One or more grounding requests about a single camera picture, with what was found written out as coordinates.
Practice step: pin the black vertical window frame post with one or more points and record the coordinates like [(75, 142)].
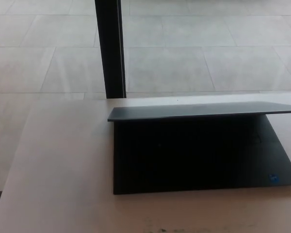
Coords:
[(110, 48)]

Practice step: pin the silver Dell laptop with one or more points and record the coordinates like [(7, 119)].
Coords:
[(189, 157)]

